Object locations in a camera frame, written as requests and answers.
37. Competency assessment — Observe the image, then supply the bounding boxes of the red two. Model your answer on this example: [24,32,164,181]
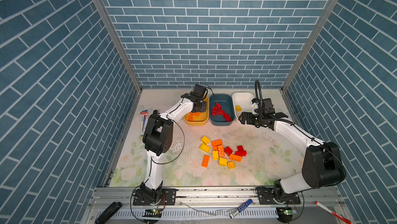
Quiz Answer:
[216,102,222,110]

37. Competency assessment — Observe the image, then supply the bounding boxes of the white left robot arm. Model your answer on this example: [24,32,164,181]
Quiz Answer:
[133,84,208,205]

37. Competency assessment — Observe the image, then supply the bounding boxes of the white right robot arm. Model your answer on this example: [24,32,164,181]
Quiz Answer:
[238,97,346,204]

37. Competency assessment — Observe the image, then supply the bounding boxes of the yellow plastic bin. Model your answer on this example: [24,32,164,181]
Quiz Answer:
[184,97,209,126]

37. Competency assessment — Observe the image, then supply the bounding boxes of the white plastic bin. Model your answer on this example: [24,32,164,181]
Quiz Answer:
[232,92,258,118]

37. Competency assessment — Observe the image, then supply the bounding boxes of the teal plastic bin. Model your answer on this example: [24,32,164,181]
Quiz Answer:
[209,94,235,126]

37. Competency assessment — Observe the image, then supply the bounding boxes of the red brick cluster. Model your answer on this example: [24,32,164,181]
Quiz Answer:
[224,145,247,157]

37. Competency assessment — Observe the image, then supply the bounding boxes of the yellow curved brick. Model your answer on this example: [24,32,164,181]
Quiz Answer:
[199,143,211,153]

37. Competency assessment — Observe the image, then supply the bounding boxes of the orange two by four brick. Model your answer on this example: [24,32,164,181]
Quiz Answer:
[217,145,225,157]

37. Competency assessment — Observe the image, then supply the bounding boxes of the marker pen package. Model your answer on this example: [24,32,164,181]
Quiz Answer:
[140,110,148,136]

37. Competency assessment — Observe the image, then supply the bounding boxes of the orange brick lying apart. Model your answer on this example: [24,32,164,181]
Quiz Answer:
[201,155,210,168]

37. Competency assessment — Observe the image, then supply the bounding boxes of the blue marker pen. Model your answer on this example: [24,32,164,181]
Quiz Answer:
[229,199,253,219]

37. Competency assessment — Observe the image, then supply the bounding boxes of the red white marker pen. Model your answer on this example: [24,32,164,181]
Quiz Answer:
[315,201,352,224]

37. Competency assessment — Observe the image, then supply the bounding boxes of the black stapler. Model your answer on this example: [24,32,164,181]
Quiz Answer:
[95,202,123,224]

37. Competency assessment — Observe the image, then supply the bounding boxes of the aluminium front rail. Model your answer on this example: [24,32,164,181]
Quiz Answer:
[82,186,354,224]

